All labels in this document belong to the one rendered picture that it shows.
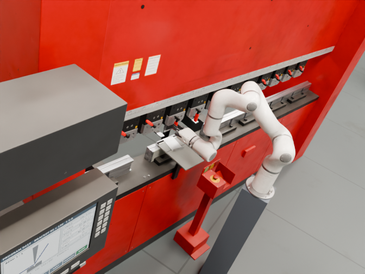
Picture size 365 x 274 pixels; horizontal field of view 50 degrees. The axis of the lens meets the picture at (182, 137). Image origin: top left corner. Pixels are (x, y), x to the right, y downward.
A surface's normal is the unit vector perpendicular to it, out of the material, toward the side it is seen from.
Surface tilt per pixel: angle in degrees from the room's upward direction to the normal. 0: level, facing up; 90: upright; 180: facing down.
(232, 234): 90
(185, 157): 0
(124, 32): 90
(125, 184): 0
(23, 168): 90
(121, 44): 90
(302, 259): 0
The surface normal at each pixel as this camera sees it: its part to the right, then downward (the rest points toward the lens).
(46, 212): 0.25, -0.76
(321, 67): -0.69, 0.29
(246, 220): -0.49, 0.42
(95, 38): 0.68, 0.57
